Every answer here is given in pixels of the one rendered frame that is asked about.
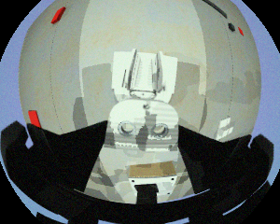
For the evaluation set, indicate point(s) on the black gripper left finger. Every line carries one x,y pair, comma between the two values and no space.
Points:
75,152

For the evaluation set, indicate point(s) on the grey flat bar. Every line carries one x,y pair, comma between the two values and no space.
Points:
216,7

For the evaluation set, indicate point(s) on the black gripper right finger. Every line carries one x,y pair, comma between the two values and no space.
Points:
205,157

